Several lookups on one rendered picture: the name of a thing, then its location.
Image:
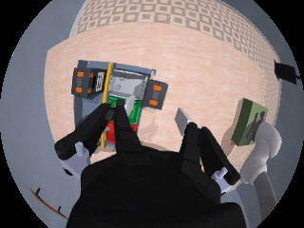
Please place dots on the red open bin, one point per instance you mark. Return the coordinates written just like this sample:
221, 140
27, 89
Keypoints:
110, 134

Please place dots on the green open bin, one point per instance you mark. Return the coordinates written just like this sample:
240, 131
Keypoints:
133, 116

